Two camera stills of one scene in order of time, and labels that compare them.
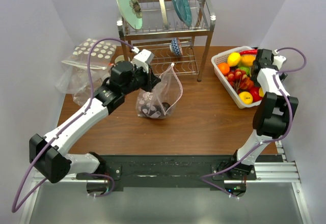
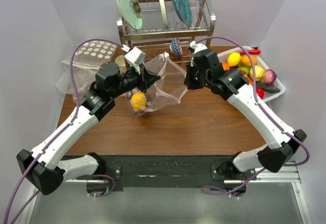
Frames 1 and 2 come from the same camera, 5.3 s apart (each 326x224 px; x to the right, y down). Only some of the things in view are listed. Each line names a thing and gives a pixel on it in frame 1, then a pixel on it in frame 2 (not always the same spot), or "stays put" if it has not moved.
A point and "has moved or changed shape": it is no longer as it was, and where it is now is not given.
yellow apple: x=246 y=97 has moved or changed shape
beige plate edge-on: x=162 y=4 stays put
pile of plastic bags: x=74 y=79 stays put
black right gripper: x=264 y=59 to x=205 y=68
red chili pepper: x=251 y=51 stays put
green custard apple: x=245 y=68 stays put
